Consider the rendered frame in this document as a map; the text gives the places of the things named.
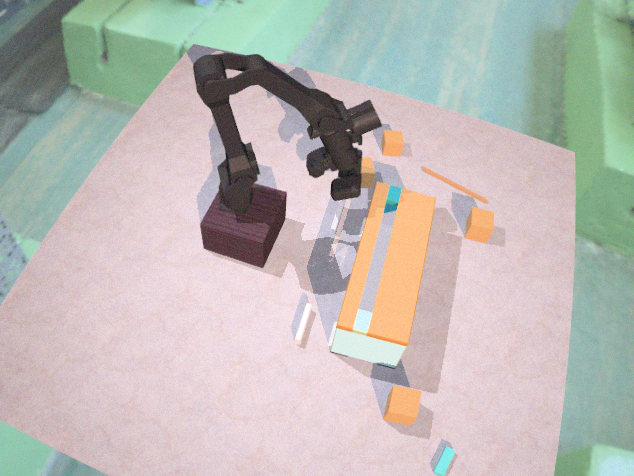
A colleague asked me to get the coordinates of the small cyan block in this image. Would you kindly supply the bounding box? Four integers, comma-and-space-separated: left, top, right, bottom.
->
433, 446, 455, 476

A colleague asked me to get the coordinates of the tan wooden stick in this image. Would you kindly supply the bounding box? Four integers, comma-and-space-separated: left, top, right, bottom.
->
423, 168, 488, 203

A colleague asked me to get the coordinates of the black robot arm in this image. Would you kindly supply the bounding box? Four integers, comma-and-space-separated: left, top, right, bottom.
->
193, 53, 382, 214

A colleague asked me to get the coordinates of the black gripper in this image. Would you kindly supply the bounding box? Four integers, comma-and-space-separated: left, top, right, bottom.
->
325, 131, 362, 201

